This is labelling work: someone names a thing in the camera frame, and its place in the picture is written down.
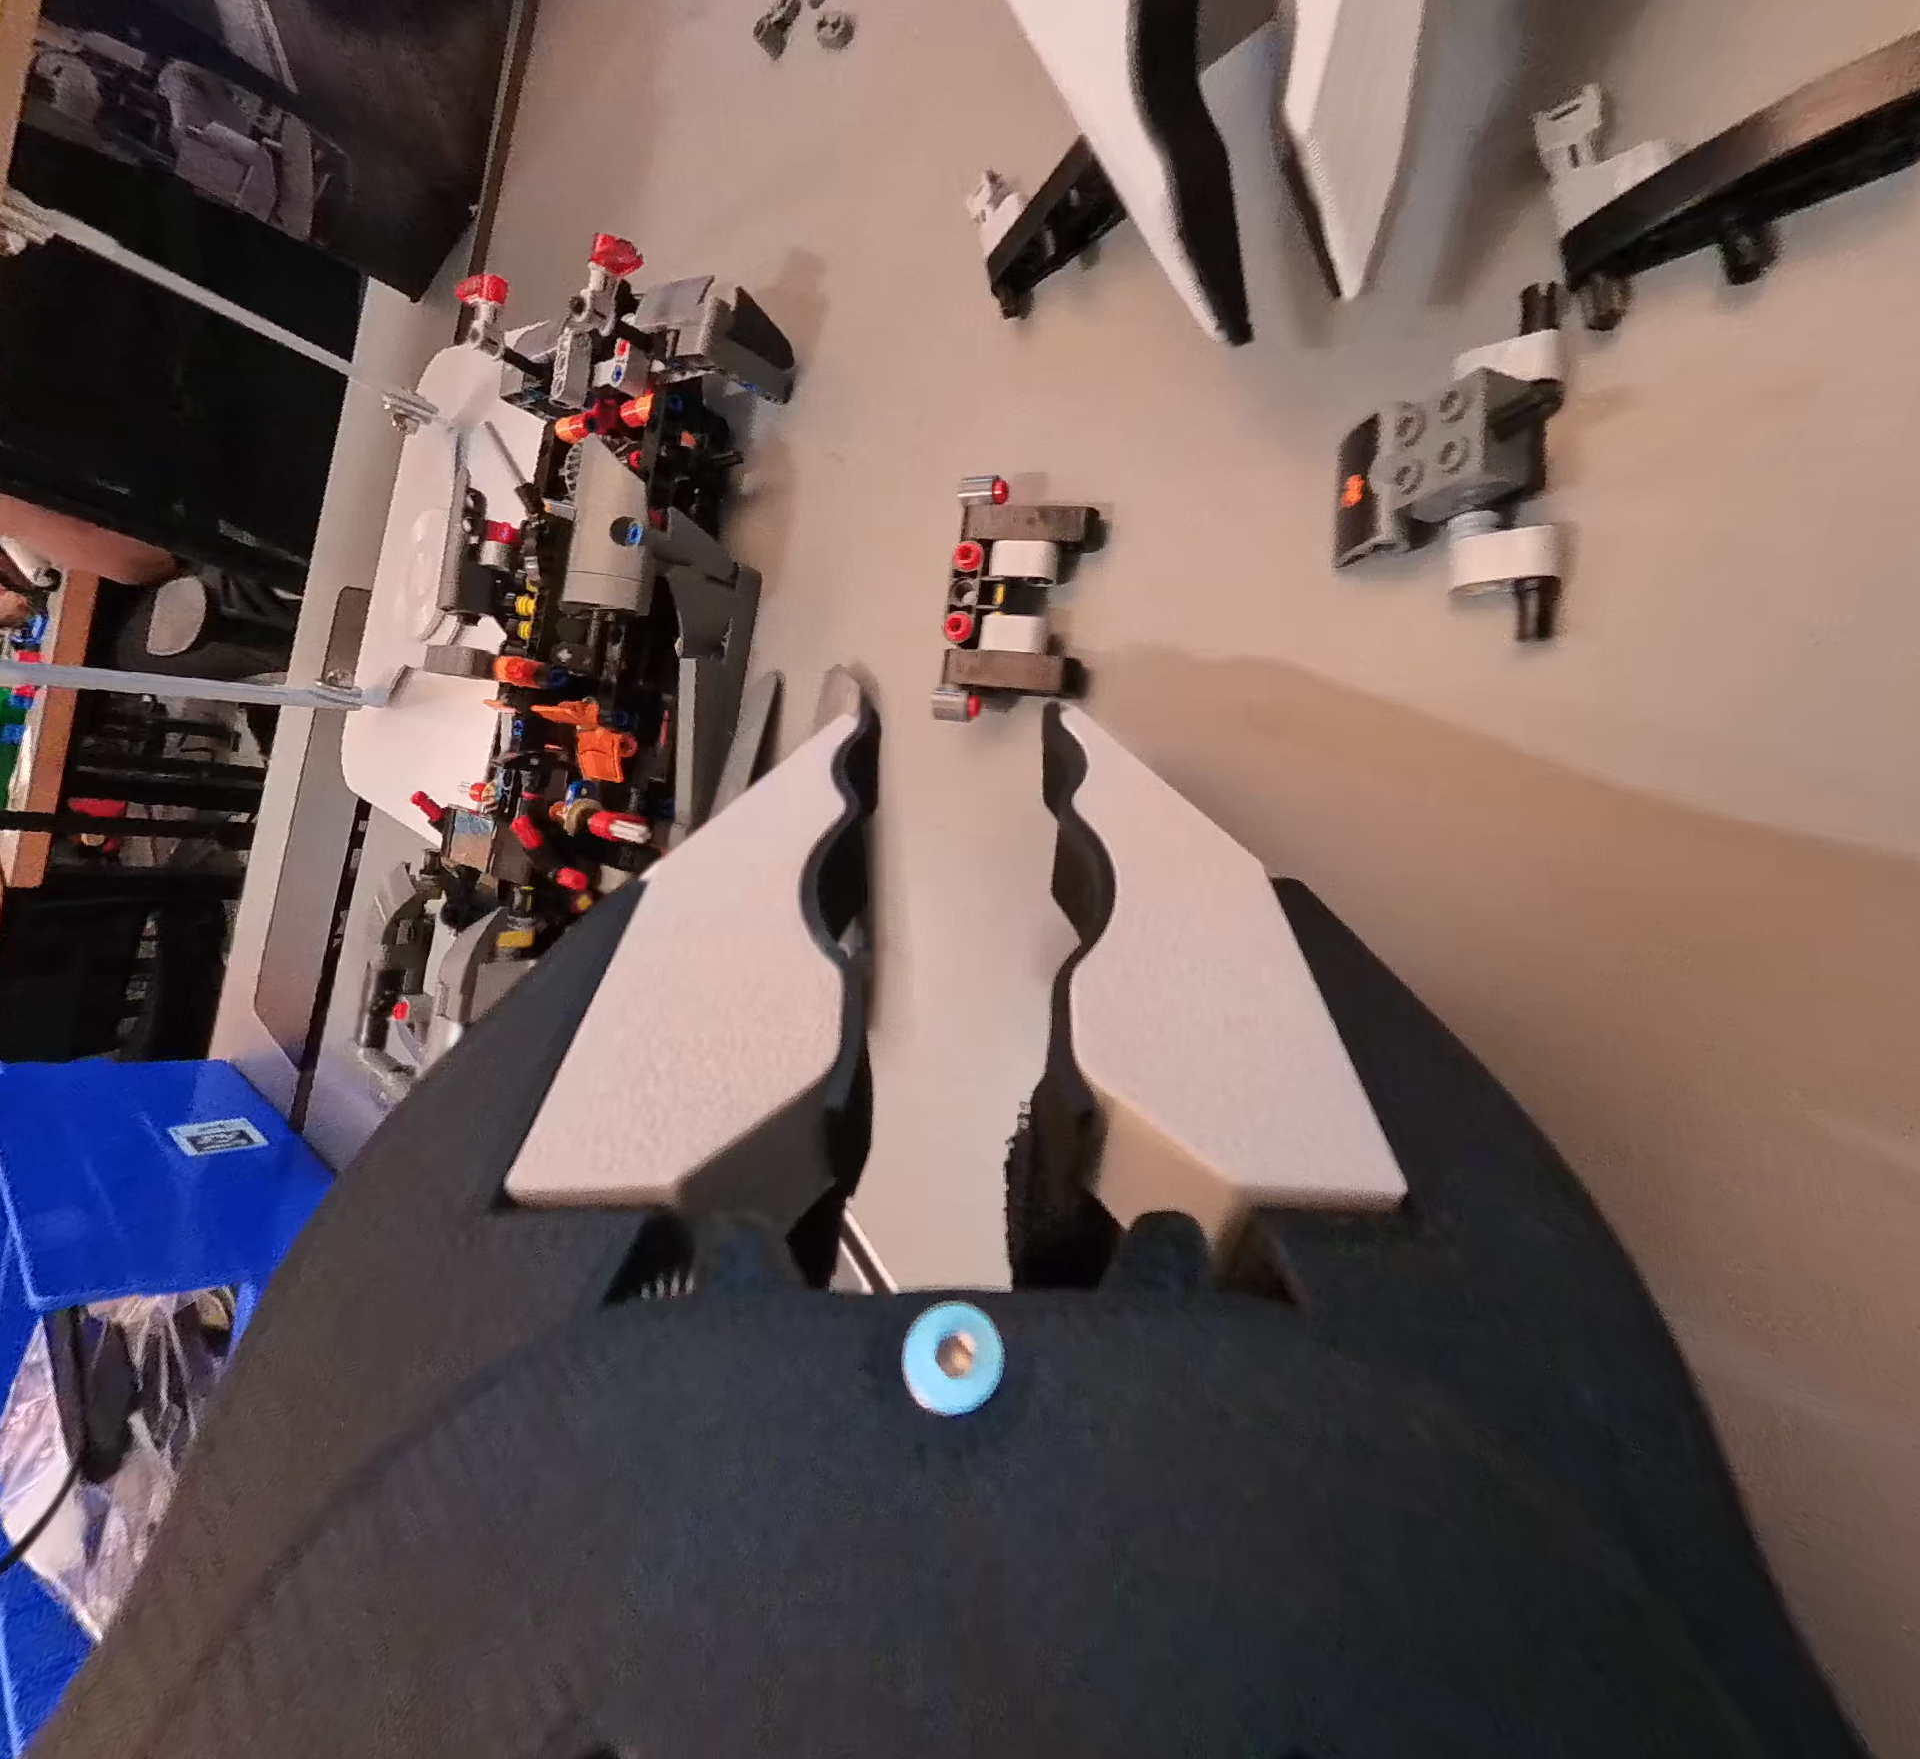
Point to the dark grey lego beam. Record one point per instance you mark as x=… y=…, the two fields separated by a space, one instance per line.
x=779 y=19

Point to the large lego vehicle model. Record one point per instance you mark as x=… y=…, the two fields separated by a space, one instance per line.
x=600 y=560

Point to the dark grey lego axle assembly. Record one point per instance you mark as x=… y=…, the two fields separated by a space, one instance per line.
x=1449 y=452

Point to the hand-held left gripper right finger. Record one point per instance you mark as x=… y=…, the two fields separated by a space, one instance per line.
x=1245 y=1041

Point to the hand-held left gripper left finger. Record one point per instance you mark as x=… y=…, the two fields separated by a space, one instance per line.
x=675 y=1041

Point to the black lego assembly red pins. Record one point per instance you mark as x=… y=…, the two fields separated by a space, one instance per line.
x=1021 y=530

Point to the black lego beam assembly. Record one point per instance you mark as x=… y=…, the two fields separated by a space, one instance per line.
x=1756 y=184
x=1057 y=214

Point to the clear plastic bags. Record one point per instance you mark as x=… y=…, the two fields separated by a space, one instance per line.
x=91 y=1490

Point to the large dark printed box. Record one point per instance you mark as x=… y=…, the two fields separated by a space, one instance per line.
x=226 y=64

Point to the blue plastic bin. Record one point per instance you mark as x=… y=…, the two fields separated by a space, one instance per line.
x=120 y=1191

